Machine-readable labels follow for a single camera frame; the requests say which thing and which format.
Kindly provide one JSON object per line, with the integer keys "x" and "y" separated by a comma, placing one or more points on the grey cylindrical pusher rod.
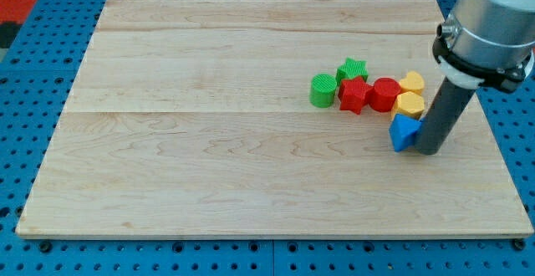
{"x": 446, "y": 108}

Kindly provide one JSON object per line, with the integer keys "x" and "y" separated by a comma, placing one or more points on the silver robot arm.
{"x": 481, "y": 43}

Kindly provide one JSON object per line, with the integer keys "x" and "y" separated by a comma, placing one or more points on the red cylinder block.
{"x": 384, "y": 94}

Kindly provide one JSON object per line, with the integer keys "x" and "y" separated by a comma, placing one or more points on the yellow heart block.
{"x": 412, "y": 82}

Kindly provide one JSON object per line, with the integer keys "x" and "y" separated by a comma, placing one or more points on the yellow hexagon block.
{"x": 408, "y": 104}

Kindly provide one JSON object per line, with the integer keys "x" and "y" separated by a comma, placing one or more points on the green star block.
{"x": 352, "y": 69}

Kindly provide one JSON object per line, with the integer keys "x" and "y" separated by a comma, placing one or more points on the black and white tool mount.
{"x": 470, "y": 76}

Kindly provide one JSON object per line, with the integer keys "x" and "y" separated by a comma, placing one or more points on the blue triangular block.
{"x": 403, "y": 130}

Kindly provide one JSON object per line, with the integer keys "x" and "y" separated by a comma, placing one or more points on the wooden board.
{"x": 190, "y": 119}

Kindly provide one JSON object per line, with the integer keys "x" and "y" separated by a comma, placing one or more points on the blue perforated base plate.
{"x": 36, "y": 75}

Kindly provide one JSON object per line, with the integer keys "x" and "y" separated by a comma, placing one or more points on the red star block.
{"x": 354, "y": 94}

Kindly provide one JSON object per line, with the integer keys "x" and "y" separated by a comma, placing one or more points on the green cylinder block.
{"x": 322, "y": 90}

